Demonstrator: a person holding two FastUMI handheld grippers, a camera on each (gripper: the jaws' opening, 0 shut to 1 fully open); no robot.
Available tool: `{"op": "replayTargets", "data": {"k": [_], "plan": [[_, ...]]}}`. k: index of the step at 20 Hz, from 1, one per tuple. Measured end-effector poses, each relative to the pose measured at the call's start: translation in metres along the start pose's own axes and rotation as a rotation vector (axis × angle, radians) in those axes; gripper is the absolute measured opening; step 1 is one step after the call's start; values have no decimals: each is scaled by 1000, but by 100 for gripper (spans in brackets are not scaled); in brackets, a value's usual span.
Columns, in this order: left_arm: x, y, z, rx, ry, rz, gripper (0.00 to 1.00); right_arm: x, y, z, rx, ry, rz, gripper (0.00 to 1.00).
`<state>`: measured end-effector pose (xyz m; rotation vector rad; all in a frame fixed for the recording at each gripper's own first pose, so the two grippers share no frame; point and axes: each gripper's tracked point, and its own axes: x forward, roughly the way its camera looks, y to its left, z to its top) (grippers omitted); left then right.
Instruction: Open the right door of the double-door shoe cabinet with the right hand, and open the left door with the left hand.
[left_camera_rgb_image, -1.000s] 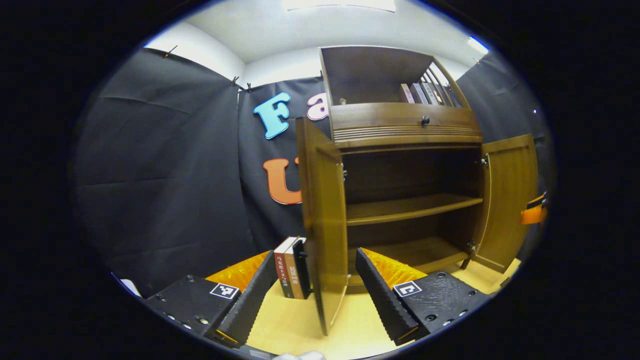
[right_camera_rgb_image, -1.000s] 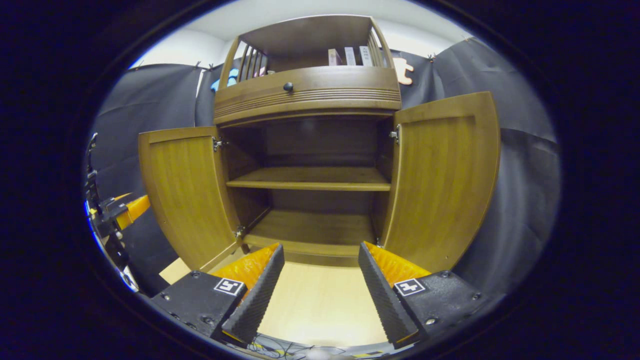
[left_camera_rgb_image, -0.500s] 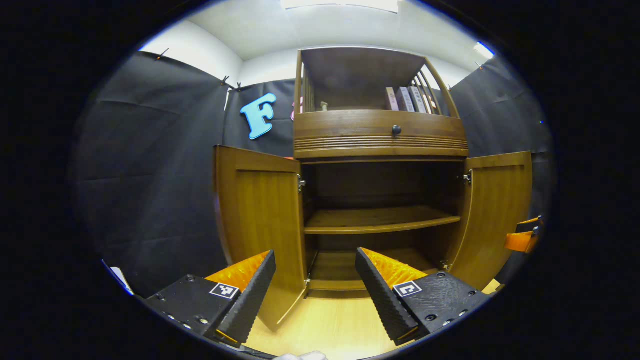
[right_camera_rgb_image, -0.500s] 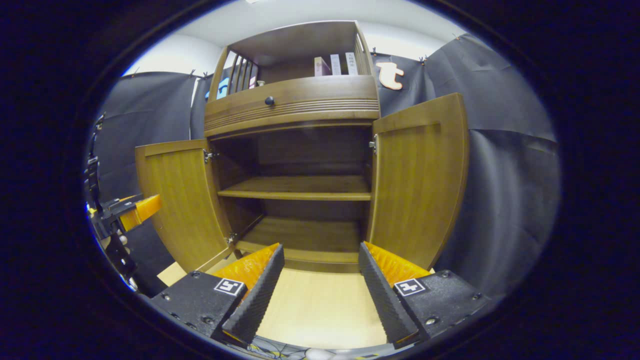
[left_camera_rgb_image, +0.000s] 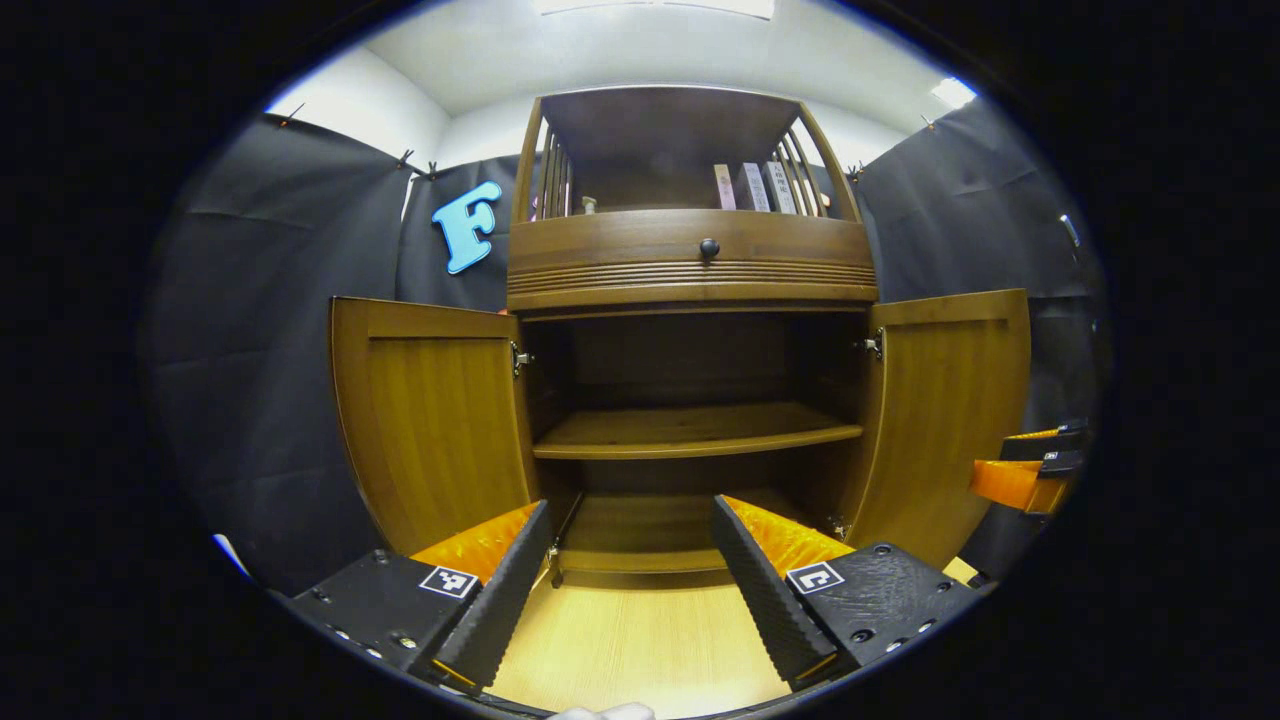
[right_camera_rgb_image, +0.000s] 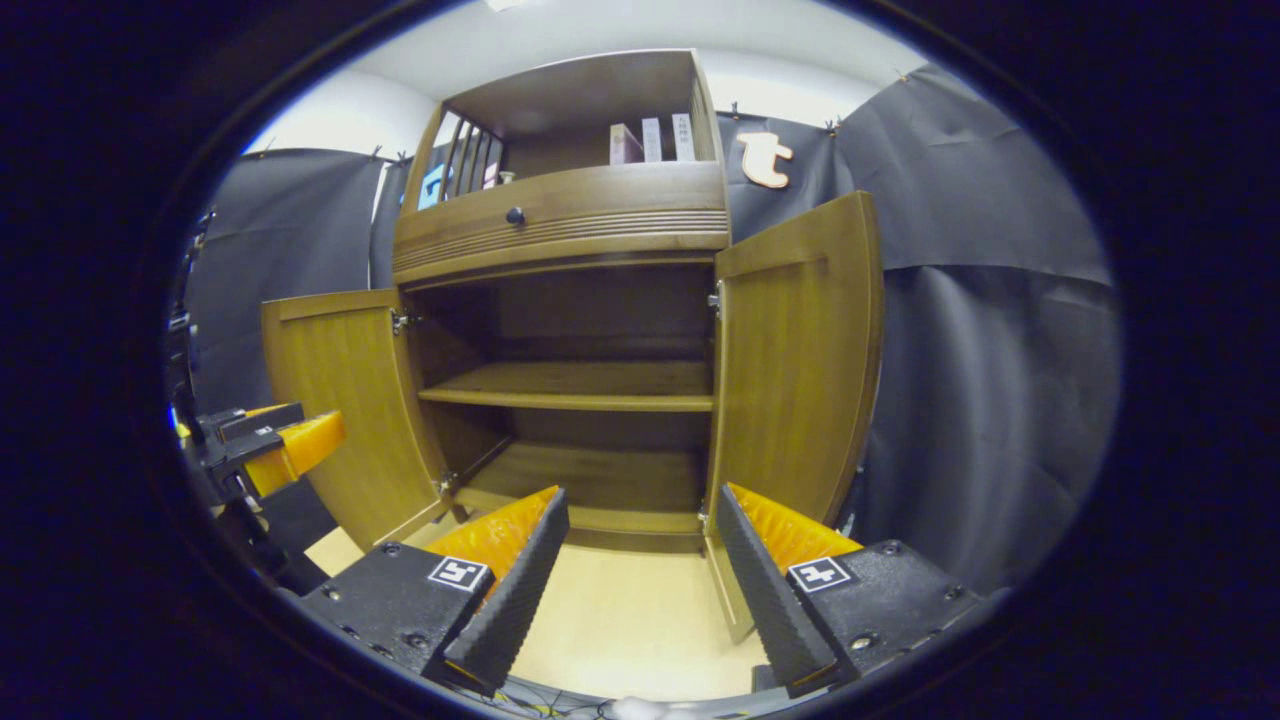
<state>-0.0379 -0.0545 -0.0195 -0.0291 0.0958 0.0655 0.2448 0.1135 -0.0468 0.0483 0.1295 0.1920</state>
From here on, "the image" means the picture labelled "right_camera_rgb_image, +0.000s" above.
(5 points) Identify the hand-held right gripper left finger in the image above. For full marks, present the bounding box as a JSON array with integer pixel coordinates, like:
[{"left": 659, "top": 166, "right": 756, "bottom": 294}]
[{"left": 298, "top": 486, "right": 571, "bottom": 696}]

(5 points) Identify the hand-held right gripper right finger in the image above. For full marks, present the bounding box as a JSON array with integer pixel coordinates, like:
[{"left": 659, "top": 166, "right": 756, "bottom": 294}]
[{"left": 716, "top": 483, "right": 986, "bottom": 698}]

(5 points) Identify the wooden inner cabinet shelf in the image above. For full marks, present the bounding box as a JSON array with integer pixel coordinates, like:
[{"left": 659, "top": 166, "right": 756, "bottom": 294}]
[{"left": 418, "top": 360, "right": 716, "bottom": 413}]

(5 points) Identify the wooden cabinet drawer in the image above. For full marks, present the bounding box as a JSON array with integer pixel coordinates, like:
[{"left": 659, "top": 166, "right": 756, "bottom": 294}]
[{"left": 392, "top": 162, "right": 731, "bottom": 286}]

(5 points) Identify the black backdrop cloth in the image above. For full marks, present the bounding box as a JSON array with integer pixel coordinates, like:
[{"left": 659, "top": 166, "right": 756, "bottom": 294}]
[{"left": 185, "top": 62, "right": 1121, "bottom": 596}]

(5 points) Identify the bundle of thin cables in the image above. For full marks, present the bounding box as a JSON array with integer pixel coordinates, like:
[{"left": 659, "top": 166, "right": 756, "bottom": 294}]
[{"left": 480, "top": 680, "right": 601, "bottom": 719}]

